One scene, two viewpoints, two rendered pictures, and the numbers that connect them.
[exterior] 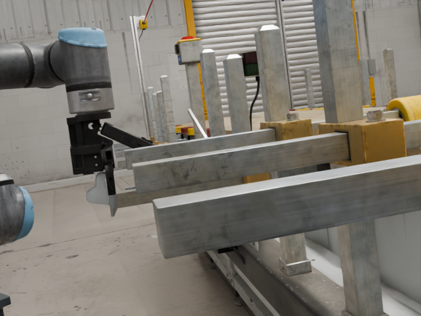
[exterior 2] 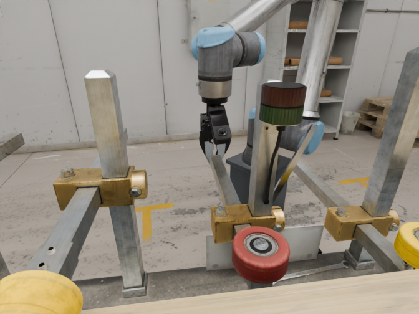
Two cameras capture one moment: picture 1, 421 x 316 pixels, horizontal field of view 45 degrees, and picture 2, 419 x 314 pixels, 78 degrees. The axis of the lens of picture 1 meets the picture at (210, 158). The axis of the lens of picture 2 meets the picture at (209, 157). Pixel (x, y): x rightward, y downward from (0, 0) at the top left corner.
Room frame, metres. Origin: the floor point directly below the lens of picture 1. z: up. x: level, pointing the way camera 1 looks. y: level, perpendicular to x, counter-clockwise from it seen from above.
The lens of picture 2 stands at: (1.04, -0.49, 1.17)
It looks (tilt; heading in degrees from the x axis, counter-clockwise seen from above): 25 degrees down; 93
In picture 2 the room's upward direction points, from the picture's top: straight up
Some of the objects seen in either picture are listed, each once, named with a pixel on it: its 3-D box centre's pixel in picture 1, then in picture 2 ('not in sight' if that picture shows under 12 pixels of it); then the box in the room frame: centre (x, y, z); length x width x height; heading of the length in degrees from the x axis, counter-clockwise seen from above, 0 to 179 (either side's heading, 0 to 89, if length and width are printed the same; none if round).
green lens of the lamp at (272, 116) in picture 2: (254, 69); (280, 111); (1.13, -0.12, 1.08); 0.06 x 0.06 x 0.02
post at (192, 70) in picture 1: (200, 133); not in sight; (1.62, 0.02, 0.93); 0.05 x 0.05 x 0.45; 11
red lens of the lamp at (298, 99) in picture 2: (253, 58); (283, 93); (1.13, -0.12, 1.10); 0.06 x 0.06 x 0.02
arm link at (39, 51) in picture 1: (49, 64); (240, 49); (1.09, 0.31, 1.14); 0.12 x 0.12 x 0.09; 49
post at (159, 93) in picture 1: (166, 136); not in sight; (2.59, 0.21, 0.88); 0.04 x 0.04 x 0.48; 11
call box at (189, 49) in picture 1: (189, 52); not in sight; (1.62, 0.02, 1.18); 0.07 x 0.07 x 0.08; 11
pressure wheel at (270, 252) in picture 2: not in sight; (257, 270); (1.10, -0.21, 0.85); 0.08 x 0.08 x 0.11
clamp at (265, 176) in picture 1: (250, 176); (247, 222); (1.09, -0.08, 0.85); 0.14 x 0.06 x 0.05; 11
